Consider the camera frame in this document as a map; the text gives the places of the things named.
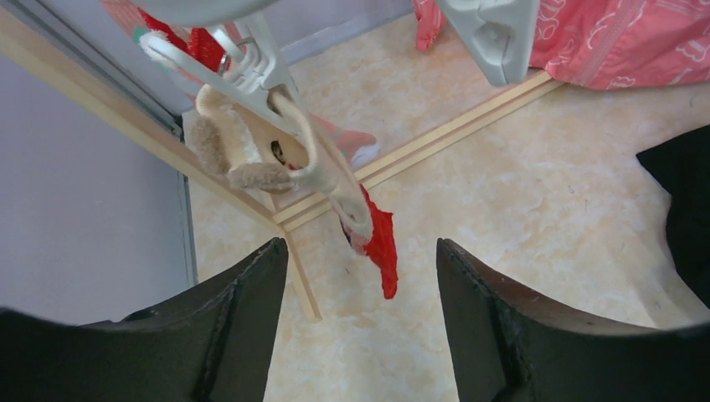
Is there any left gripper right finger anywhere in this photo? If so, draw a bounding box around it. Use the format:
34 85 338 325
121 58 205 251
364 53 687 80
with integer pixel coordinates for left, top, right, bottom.
436 239 709 401

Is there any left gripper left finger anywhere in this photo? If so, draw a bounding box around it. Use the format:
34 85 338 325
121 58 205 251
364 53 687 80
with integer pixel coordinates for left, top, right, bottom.
1 238 289 401

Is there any beige and red animal sock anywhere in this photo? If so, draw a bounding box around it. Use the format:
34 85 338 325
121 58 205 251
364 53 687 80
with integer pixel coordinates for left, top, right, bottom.
188 85 399 300

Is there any white plastic sock hanger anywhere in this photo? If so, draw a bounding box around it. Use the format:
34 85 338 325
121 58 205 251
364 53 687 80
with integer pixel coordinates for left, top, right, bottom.
136 1 541 142

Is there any pink hanging sock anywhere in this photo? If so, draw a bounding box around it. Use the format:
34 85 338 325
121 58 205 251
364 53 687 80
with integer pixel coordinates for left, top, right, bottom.
311 114 381 170

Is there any black cloth pile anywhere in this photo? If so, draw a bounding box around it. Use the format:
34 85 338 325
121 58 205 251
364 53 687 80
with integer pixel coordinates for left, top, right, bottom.
636 126 709 306

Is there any pink printed shirt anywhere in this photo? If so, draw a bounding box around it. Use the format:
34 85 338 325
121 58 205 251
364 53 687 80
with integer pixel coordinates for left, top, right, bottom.
413 0 709 90

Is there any wooden frame post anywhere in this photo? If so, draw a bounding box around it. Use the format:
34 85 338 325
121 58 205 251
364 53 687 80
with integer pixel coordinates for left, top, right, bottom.
0 8 564 323

